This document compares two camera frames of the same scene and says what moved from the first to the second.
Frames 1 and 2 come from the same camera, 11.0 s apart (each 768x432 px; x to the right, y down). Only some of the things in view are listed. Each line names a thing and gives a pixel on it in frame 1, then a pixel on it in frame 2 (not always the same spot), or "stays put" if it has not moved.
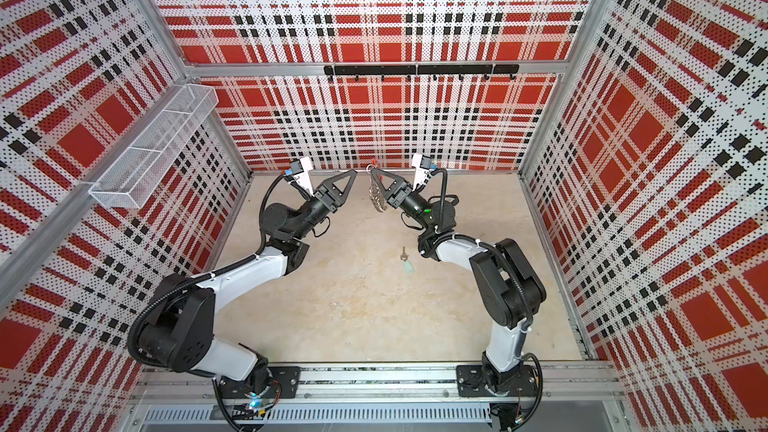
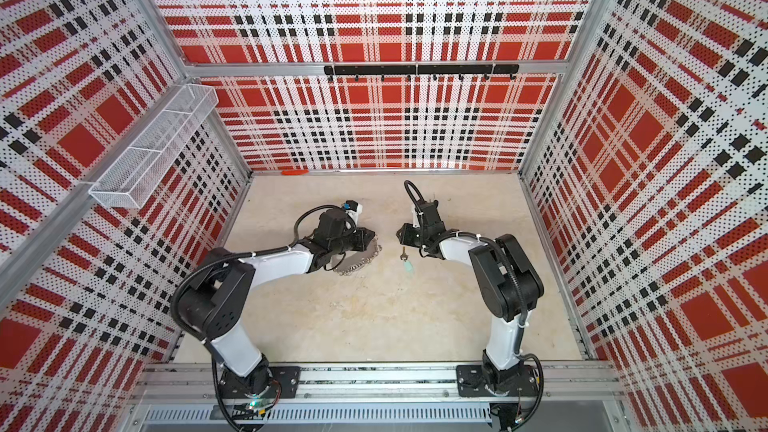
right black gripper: (401, 196) -> (406, 237)
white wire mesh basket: (148, 155) stays put
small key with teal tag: (408, 266) stays put
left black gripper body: (315, 210) -> (350, 241)
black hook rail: (424, 69) stays put
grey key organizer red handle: (374, 191) -> (351, 260)
